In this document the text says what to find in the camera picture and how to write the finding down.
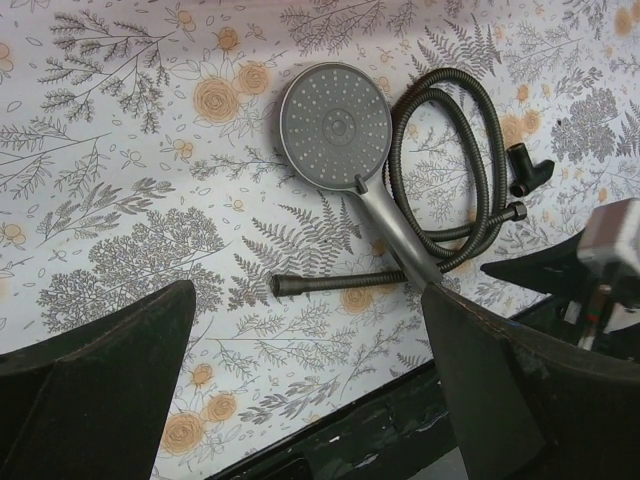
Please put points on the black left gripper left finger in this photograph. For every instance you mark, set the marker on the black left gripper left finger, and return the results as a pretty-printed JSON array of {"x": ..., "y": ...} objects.
[{"x": 92, "y": 403}]

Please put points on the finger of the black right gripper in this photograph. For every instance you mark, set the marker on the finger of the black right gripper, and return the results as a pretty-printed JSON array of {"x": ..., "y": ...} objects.
[{"x": 553, "y": 270}]

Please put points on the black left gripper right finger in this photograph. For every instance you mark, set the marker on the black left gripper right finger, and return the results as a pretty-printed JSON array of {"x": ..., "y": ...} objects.
[{"x": 525, "y": 405}]

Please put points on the grey handheld shower head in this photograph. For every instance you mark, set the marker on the grey handheld shower head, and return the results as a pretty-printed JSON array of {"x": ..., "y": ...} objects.
[{"x": 335, "y": 128}]

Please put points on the floral patterned table mat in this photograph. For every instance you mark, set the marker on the floral patterned table mat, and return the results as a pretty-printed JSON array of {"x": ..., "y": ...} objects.
[{"x": 138, "y": 147}]

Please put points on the black shower holder bracket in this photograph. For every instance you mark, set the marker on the black shower holder bracket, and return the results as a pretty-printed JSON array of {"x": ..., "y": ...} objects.
[{"x": 526, "y": 176}]

